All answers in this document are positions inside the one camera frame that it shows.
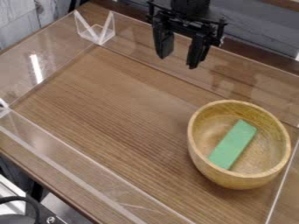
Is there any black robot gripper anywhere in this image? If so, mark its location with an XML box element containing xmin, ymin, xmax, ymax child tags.
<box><xmin>146</xmin><ymin>0</ymin><xmax>228</xmax><ymax>69</ymax></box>

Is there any green rectangular block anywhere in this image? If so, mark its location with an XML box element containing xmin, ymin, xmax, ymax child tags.
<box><xmin>208</xmin><ymin>120</ymin><xmax>257</xmax><ymax>170</ymax></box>

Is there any brown wooden bowl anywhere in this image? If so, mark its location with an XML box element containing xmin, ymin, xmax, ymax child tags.
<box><xmin>187</xmin><ymin>100</ymin><xmax>292</xmax><ymax>190</ymax></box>

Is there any clear acrylic corner bracket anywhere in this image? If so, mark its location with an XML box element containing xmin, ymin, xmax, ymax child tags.
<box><xmin>73</xmin><ymin>10</ymin><xmax>116</xmax><ymax>46</ymax></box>

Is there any clear acrylic barrier wall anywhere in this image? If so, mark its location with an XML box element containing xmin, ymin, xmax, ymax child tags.
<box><xmin>0</xmin><ymin>3</ymin><xmax>299</xmax><ymax>224</ymax></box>

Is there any black cable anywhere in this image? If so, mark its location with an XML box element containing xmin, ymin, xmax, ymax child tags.
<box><xmin>0</xmin><ymin>195</ymin><xmax>42</xmax><ymax>224</ymax></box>

